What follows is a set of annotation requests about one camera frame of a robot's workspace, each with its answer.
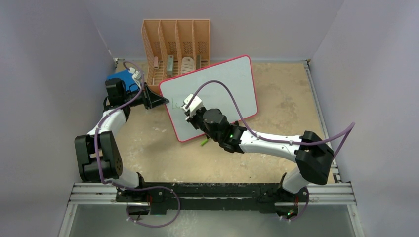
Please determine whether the pink-framed whiteboard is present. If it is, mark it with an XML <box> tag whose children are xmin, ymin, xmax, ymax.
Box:
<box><xmin>159</xmin><ymin>55</ymin><xmax>258</xmax><ymax>142</ymax></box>

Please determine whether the orange plastic file organizer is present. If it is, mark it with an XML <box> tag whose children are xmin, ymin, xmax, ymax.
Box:
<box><xmin>141</xmin><ymin>19</ymin><xmax>211</xmax><ymax>89</ymax></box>

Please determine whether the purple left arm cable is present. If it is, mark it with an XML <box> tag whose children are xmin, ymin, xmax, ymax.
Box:
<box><xmin>93</xmin><ymin>61</ymin><xmax>181</xmax><ymax>191</ymax></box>

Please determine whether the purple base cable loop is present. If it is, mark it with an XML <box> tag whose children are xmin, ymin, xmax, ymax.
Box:
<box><xmin>126</xmin><ymin>186</ymin><xmax>181</xmax><ymax>229</ymax></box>

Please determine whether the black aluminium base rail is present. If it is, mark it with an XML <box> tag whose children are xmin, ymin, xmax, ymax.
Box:
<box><xmin>67</xmin><ymin>181</ymin><xmax>357</xmax><ymax>217</ymax></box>

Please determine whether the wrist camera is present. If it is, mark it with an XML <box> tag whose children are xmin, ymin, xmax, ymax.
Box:
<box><xmin>128</xmin><ymin>67</ymin><xmax>143</xmax><ymax>85</ymax></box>
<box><xmin>181</xmin><ymin>94</ymin><xmax>204</xmax><ymax>119</ymax></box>

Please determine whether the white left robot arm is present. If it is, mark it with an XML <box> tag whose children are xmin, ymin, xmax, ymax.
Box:
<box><xmin>74</xmin><ymin>78</ymin><xmax>169</xmax><ymax>202</ymax></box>

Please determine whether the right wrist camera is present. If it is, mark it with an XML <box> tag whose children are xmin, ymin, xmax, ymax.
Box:
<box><xmin>181</xmin><ymin>94</ymin><xmax>204</xmax><ymax>119</ymax></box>

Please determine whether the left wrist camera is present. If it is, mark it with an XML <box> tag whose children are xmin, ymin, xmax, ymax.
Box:
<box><xmin>128</xmin><ymin>67</ymin><xmax>143</xmax><ymax>85</ymax></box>

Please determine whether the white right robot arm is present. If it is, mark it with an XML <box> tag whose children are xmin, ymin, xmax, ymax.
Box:
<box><xmin>185</xmin><ymin>107</ymin><xmax>334</xmax><ymax>201</ymax></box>

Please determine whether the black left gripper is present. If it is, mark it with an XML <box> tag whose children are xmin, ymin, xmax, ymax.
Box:
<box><xmin>122</xmin><ymin>83</ymin><xmax>168</xmax><ymax>110</ymax></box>

